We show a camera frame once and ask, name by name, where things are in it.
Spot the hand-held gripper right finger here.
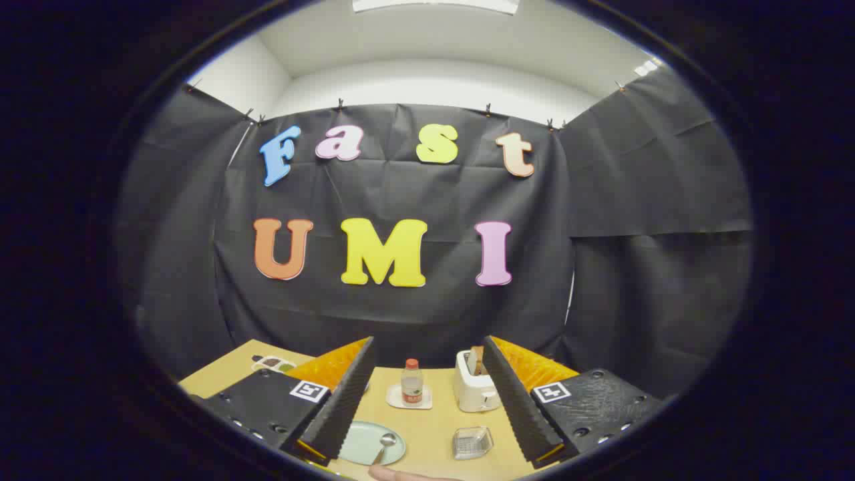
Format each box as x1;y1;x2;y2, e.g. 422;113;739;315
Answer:
482;335;667;470

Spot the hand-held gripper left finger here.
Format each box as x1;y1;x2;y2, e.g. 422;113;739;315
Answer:
189;336;376;467

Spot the metal spoon wooden handle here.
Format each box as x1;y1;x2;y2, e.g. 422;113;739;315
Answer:
372;432;397;466

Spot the light green plate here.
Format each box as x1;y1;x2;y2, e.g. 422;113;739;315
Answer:
337;421;407;466

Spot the white toaster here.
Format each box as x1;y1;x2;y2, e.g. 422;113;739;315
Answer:
454;349;503;413

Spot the white square tray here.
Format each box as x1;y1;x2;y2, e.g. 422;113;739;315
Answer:
386;384;434;410

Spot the clear water bottle red cap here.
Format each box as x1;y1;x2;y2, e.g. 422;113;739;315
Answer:
401;359;425;406

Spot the ceiling light panel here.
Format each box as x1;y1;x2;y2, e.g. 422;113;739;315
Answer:
352;0;520;15

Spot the square metal wire basket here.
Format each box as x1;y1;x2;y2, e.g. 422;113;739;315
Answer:
452;426;494;460

